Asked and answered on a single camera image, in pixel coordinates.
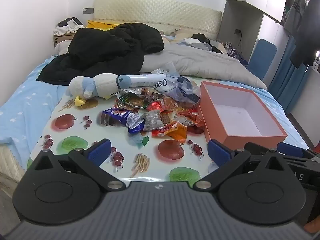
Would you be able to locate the grey wall socket plate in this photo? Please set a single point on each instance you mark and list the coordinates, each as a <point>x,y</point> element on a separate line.
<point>88,10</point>

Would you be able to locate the pile of snack packets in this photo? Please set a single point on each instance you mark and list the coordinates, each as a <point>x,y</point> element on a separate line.
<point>175,110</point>

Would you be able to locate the blue curtain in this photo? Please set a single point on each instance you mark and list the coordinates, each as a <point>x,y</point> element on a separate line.
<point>287,75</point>

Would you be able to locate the grey snack packet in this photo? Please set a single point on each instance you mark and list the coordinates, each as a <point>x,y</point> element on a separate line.
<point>152,120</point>

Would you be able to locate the heap of clothes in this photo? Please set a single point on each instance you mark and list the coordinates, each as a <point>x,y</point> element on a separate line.
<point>202,42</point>

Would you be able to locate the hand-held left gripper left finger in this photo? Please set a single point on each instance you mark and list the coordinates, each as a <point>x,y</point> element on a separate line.
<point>101,150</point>

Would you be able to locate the red foil packet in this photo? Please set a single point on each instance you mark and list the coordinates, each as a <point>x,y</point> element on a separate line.
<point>154,105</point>

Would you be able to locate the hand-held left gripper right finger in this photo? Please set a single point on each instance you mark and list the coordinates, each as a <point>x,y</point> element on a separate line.
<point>218,153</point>

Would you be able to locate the brown cardboard box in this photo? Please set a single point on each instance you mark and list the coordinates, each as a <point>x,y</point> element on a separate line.
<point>60,39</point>

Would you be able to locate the black hanging coat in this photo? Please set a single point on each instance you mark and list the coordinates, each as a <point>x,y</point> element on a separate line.
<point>307,35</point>

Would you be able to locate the row of small bottles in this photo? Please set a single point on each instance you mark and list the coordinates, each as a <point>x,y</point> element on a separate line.
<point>233,51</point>

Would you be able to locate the blue chair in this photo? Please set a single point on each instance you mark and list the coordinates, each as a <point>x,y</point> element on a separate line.
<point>262,57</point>

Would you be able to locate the blue and white plastic bag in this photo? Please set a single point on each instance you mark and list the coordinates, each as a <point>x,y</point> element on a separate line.
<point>180,87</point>

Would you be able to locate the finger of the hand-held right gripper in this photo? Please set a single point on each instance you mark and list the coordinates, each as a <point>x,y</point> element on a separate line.
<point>290,148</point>
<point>257,147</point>

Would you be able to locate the grey hanging jacket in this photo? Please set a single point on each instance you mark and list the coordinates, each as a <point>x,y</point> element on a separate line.
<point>295,11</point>

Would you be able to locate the blue and white plush penguin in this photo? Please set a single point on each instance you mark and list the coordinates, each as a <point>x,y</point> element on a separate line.
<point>103,83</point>

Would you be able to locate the orange cardboard box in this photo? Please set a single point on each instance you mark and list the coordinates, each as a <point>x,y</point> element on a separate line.
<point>217,120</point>

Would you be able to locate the blue snack packet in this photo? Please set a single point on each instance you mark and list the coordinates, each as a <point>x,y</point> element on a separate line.
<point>117,116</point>

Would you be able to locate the grey duvet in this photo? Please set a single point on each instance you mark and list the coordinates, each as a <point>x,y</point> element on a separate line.
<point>200,62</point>

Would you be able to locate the white and black clothes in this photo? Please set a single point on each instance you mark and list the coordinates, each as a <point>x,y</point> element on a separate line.
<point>67,26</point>

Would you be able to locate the orange snack packet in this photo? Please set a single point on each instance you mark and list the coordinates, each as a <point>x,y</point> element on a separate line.
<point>175,131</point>

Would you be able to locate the black wall socket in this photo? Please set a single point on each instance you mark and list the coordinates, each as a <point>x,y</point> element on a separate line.
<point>237,31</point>

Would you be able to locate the black jacket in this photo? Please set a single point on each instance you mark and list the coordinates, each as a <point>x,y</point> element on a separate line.
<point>105,47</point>

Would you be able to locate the food print mat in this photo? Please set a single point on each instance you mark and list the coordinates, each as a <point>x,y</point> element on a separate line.
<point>75,127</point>

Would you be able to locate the white mattress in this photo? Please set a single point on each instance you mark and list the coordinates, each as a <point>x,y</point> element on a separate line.
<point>8,160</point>

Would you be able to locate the white tube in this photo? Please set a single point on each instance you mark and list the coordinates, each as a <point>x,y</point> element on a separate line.
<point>146,80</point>

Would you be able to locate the cream quilted headboard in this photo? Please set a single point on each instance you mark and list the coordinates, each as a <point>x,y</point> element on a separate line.
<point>155,10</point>

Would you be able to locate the yellow pillow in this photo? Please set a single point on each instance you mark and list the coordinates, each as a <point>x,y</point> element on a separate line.
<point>100,25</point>

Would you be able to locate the pink pillow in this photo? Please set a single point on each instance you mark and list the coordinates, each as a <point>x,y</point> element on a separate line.
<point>183,33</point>

